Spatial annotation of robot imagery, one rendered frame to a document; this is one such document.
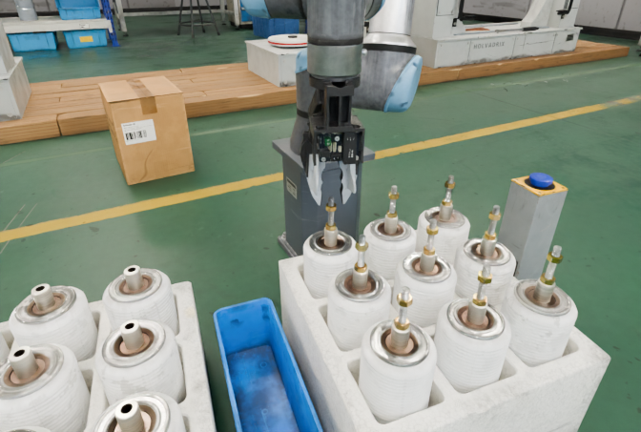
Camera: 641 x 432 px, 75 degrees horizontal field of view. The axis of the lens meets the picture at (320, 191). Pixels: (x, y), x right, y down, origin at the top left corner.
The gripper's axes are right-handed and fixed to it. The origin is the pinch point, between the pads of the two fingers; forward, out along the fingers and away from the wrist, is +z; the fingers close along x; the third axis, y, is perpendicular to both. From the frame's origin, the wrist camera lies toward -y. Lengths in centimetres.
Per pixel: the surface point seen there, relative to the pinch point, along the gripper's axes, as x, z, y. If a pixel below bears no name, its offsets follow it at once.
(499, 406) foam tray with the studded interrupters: 18.2, 17.3, 28.4
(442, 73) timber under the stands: 106, 28, -213
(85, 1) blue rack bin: -195, -4, -442
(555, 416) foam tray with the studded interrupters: 30.5, 25.8, 25.4
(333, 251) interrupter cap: 0.0, 9.0, 3.5
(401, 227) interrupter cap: 13.5, 9.0, -2.4
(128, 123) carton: -57, 12, -80
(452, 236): 22.6, 10.2, -0.2
